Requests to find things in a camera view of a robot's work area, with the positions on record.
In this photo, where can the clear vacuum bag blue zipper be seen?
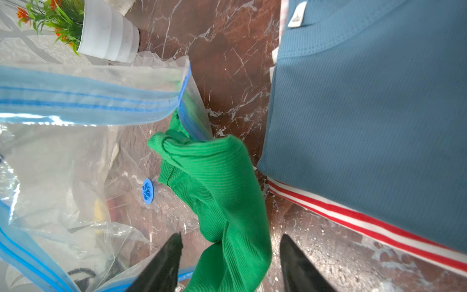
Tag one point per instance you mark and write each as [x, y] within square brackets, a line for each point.
[71, 134]

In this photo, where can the white pot with plant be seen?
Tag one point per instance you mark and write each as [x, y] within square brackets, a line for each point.
[92, 28]

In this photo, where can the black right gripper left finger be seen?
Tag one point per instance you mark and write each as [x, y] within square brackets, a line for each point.
[161, 274]

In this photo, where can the solid green garment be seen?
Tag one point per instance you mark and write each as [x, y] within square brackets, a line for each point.
[216, 179]

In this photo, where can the yellow smiley sponge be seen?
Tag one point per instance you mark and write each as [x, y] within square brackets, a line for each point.
[100, 211]

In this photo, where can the red striped garment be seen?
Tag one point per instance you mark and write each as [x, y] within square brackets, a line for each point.
[365, 222]

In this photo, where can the light blue tank top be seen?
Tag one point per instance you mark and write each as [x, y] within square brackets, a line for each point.
[368, 120]

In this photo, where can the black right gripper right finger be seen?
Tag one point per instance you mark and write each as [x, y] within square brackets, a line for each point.
[299, 274]

